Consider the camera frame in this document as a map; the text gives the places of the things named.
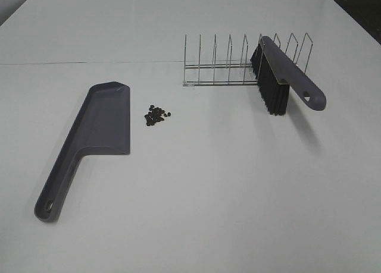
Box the pile of coffee beans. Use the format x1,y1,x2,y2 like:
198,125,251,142
144,105,171,126

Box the grey plastic dustpan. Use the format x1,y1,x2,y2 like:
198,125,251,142
34,81,131,222

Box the grey brush black bristles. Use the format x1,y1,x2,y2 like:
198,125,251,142
251,36,326,115

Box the metal wire dish rack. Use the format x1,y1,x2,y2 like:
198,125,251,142
182,33,314,87

